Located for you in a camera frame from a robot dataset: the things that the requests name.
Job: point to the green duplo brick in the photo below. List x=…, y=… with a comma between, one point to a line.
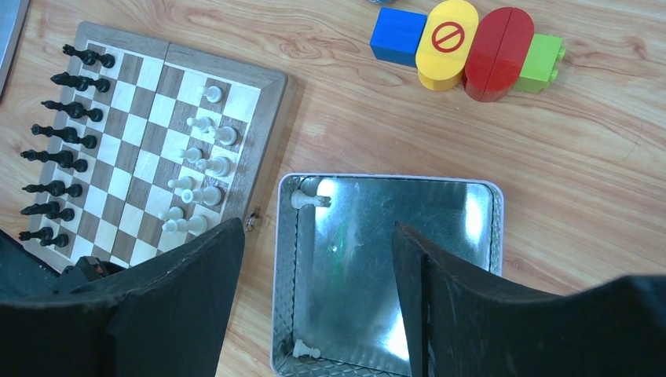
x=539, y=69

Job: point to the red rounded block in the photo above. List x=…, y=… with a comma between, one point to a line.
x=498, y=53

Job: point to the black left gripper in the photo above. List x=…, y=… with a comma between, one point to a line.
x=24, y=275

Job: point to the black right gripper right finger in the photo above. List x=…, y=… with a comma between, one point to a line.
x=461, y=320

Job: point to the white chess pawn corner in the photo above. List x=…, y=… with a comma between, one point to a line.
x=213, y=94

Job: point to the white chess piece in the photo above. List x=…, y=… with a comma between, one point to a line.
x=196, y=225
x=209, y=195
x=218, y=166

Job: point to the white chess pawn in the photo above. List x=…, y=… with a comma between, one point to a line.
x=192, y=155
x=174, y=213
x=203, y=124
x=185, y=182
x=302, y=350

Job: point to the silver metal tin lid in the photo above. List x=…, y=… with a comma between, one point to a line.
x=13, y=13

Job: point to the yellow no-entry sign block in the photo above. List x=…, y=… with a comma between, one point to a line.
x=445, y=44

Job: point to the wooden chess board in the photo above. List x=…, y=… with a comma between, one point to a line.
x=154, y=89

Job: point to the black chess piece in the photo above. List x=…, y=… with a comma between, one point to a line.
x=75, y=110
x=89, y=57
x=79, y=82
x=64, y=159
x=67, y=134

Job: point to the blue duplo brick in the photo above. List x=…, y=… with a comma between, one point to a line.
x=396, y=35

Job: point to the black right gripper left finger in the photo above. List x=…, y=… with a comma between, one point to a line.
x=164, y=317

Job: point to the white chess rook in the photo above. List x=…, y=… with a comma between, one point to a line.
x=299, y=199

